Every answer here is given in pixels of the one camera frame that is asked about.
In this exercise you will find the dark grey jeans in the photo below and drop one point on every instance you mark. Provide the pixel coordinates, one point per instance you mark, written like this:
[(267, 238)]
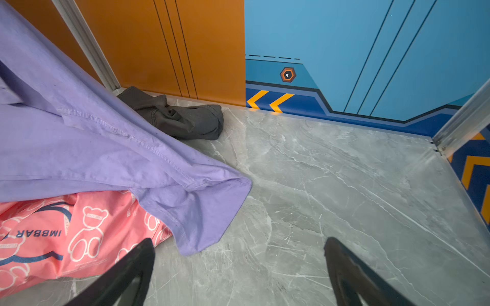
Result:
[(204, 122)]

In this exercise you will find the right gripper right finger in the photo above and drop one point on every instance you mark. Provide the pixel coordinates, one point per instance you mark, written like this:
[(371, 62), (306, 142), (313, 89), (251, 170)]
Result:
[(354, 282)]

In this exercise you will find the aluminium corner post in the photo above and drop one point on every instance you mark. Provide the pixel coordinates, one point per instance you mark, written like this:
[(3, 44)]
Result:
[(467, 122), (79, 28)]

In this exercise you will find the pink bear print cloth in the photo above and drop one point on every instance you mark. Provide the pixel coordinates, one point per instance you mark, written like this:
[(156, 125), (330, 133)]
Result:
[(79, 235)]

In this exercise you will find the right aluminium corner post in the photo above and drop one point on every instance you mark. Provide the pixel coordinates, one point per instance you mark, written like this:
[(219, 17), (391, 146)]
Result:
[(467, 122)]

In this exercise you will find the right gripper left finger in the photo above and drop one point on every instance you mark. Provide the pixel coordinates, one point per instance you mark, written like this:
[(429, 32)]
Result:
[(126, 283)]

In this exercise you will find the purple cloth shirt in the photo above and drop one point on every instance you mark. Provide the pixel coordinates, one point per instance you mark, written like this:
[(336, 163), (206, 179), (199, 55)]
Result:
[(62, 133)]

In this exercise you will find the left aluminium corner post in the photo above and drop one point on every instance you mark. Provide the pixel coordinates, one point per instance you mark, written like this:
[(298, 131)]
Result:
[(79, 28)]

